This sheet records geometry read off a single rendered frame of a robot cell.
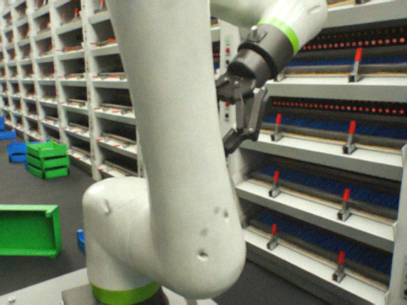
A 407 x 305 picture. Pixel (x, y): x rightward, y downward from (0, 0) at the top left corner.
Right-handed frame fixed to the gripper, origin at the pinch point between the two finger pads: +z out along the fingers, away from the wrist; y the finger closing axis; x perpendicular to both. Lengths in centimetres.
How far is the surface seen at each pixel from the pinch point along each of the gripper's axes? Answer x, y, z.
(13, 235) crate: 59, -96, 52
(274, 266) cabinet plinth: 90, -8, -4
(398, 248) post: 58, 27, -22
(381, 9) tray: 19, 3, -62
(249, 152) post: 68, -35, -32
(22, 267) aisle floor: 58, -78, 56
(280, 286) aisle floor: 86, -1, 1
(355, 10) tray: 20, -4, -62
